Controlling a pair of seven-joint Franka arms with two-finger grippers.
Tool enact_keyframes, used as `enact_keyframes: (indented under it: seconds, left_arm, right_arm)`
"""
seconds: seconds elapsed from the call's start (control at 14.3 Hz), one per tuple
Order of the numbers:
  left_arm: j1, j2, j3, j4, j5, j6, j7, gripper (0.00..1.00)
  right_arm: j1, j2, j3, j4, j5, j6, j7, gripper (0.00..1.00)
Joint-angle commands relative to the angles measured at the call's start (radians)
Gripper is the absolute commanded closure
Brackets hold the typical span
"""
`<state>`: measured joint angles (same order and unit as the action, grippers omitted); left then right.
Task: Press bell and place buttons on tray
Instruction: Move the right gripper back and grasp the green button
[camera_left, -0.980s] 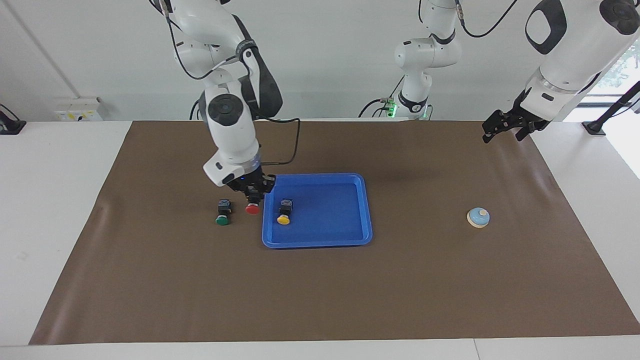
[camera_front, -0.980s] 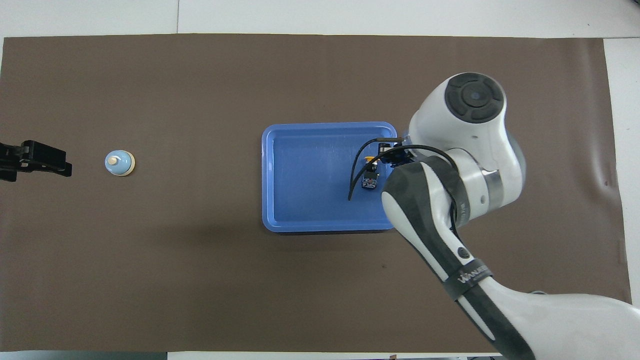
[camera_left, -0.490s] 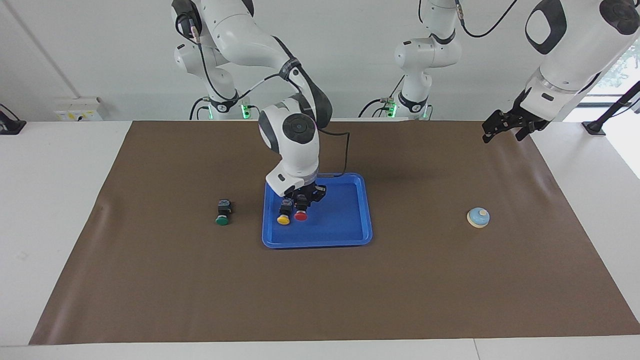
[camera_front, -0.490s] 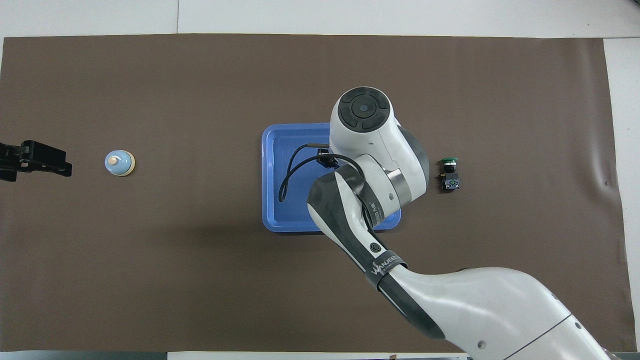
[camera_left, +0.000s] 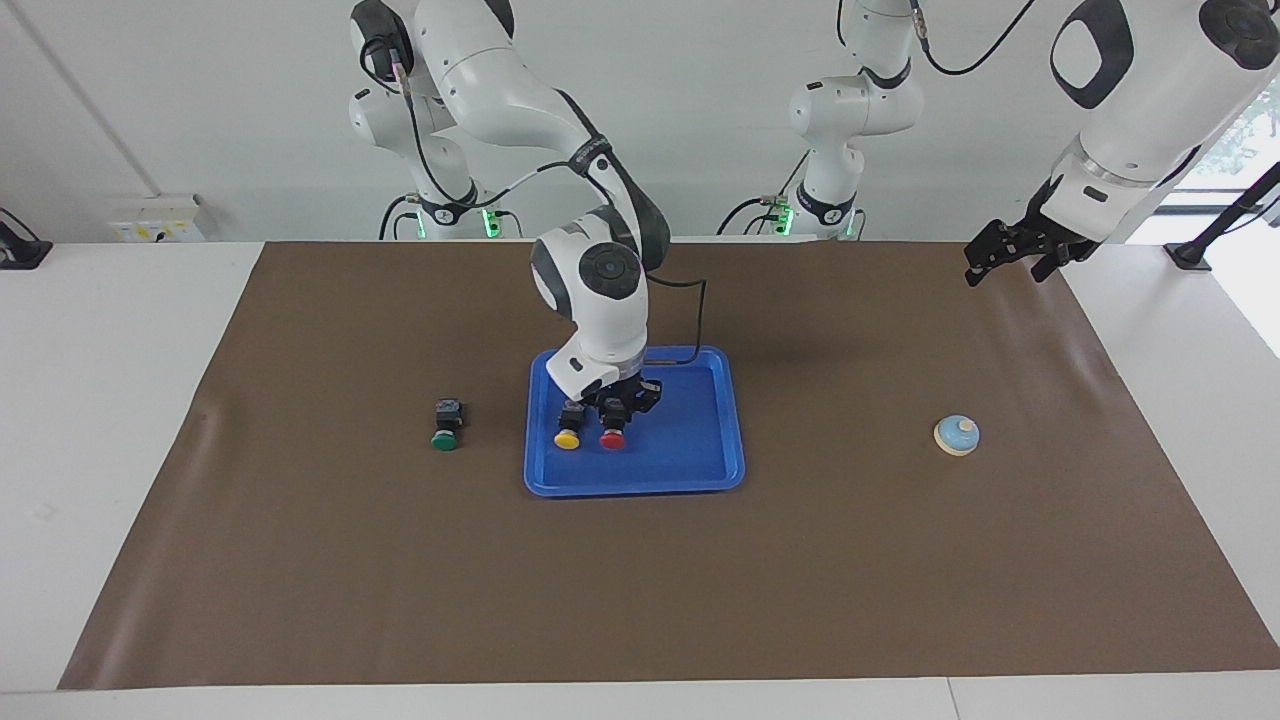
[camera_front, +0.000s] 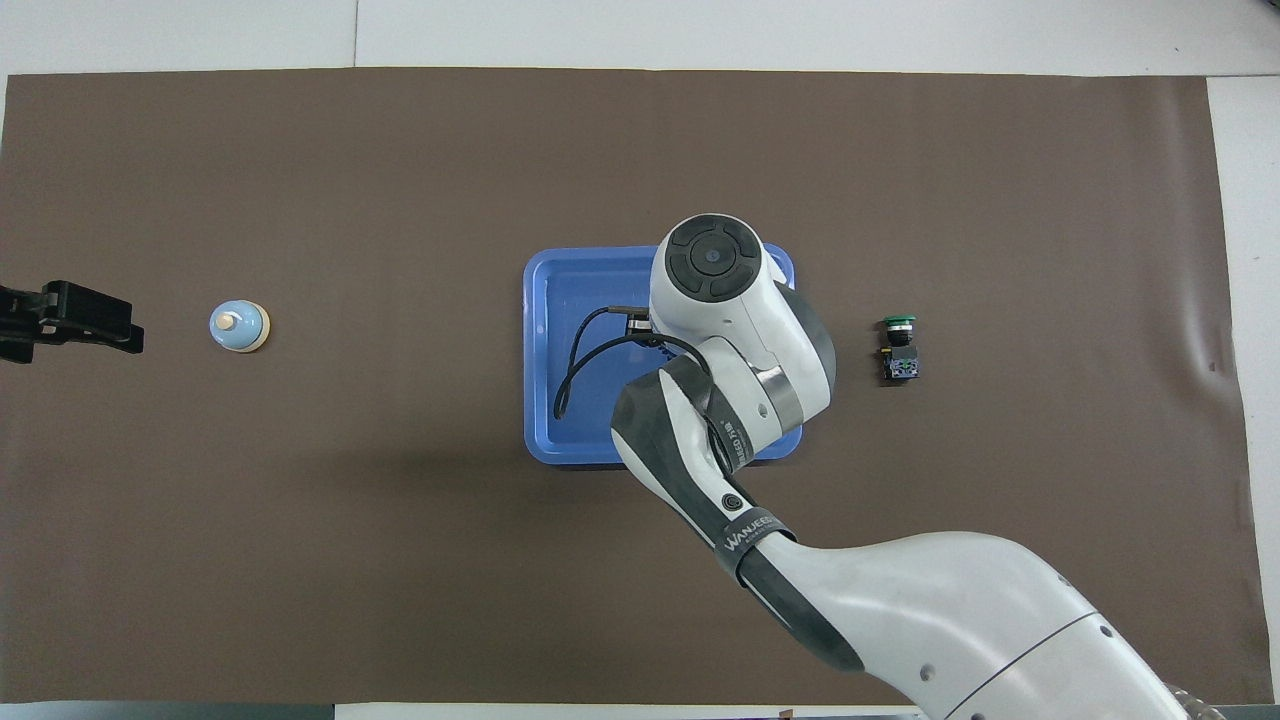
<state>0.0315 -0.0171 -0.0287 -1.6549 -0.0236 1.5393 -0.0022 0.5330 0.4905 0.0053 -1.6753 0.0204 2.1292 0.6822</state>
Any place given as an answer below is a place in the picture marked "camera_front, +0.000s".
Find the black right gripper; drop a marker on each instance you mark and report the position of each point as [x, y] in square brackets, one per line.
[640, 326]

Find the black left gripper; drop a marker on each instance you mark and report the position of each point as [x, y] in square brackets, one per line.
[18, 325]

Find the light blue service bell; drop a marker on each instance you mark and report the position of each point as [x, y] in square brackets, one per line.
[238, 328]

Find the green push button switch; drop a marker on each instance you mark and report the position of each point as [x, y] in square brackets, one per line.
[900, 350]

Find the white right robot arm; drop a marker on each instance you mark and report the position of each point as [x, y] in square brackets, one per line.
[900, 600]

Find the blue plastic tray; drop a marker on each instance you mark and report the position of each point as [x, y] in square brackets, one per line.
[570, 290]

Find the brown table mat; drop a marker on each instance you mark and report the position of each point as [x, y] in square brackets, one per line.
[300, 560]

